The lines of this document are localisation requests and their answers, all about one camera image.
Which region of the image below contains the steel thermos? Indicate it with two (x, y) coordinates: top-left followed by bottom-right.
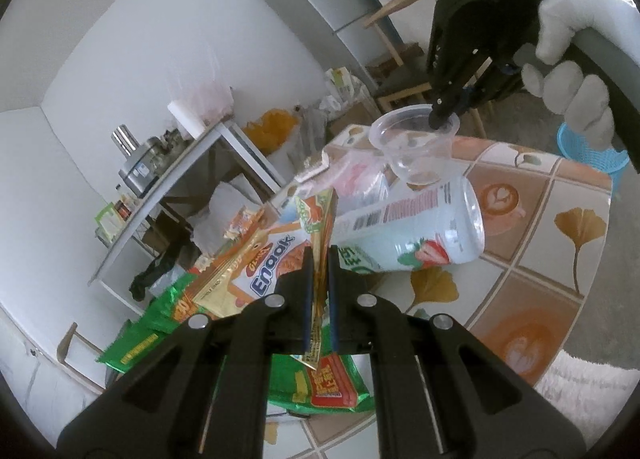
(111, 125), (141, 159)

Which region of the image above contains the yellow plastic bag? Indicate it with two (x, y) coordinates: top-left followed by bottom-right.
(244, 109), (301, 156)

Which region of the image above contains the pink white plastic packet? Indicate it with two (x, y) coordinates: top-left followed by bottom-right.
(330, 149), (392, 211)

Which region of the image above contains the green white food packet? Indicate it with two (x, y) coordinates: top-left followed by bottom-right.
(95, 202), (125, 244)

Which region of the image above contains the grey clear plastic bag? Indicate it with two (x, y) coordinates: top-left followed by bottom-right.
(287, 106), (328, 165)

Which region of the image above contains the brown wooden stool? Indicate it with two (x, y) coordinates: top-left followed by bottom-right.
(367, 42), (426, 85)

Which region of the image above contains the white side table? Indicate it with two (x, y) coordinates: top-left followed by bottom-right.
(89, 118), (287, 290)

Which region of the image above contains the clear plastic cup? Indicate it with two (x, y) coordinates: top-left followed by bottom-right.
(369, 106), (461, 186)

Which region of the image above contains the person's right hand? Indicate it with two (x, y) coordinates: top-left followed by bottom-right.
(521, 0), (617, 151)

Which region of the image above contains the gold green snack wrapper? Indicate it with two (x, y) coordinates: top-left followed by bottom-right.
(294, 189), (342, 375)

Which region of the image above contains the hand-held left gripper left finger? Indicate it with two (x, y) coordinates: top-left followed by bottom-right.
(56, 245), (317, 459)

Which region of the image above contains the white flat pack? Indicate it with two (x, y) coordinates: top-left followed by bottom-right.
(294, 154), (332, 186)

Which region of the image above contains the black cloth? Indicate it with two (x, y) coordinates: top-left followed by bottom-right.
(129, 241), (201, 301)

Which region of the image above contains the pink translucent plastic bag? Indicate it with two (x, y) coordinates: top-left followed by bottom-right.
(172, 82), (236, 125)

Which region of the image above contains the steel rice cooker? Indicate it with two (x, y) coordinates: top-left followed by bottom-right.
(117, 138), (168, 197)

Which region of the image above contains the wooden chair with dark seat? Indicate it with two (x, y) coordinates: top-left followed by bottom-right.
(56, 321), (108, 396)
(364, 0), (488, 137)

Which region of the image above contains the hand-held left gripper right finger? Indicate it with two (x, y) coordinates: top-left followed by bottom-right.
(326, 246), (587, 459)

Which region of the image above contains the metal tray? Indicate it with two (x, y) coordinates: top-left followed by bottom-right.
(150, 129), (192, 161)

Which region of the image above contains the white paper towel roll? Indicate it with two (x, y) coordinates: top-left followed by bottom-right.
(167, 99), (207, 139)

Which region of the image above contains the blue plastic basket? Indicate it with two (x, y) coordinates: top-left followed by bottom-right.
(557, 123), (630, 190)

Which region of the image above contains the white fluffy rug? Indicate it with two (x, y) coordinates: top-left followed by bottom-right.
(536, 349), (640, 437)

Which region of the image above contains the white orange snack packet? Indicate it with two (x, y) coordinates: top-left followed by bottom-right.
(227, 189), (326, 312)

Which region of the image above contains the person's right forearm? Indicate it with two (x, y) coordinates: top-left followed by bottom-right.
(580, 0), (640, 57)

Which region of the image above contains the green packet with red label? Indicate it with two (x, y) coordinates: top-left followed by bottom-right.
(267, 353), (375, 416)

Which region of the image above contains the gold foil packet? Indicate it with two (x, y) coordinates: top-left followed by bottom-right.
(192, 259), (251, 316)

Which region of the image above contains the cardboard box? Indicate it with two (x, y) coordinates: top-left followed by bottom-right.
(325, 102), (382, 140)

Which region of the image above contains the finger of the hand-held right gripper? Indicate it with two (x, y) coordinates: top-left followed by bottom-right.
(426, 36), (483, 130)
(456, 55), (523, 114)

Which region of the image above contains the white plastic bag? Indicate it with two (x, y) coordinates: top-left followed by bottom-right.
(324, 66), (373, 115)

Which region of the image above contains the orange white yellow packet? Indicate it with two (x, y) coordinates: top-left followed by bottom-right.
(225, 206), (266, 241)

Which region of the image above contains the white sack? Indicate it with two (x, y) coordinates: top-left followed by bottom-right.
(192, 179), (266, 252)

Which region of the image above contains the white milk drink bottle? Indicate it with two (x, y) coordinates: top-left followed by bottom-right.
(330, 174), (486, 274)

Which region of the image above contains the patterned tablecloth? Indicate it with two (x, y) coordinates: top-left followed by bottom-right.
(265, 123), (615, 455)

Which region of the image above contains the green snack packet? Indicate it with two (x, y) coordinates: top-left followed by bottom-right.
(102, 316), (173, 376)
(145, 273), (201, 335)

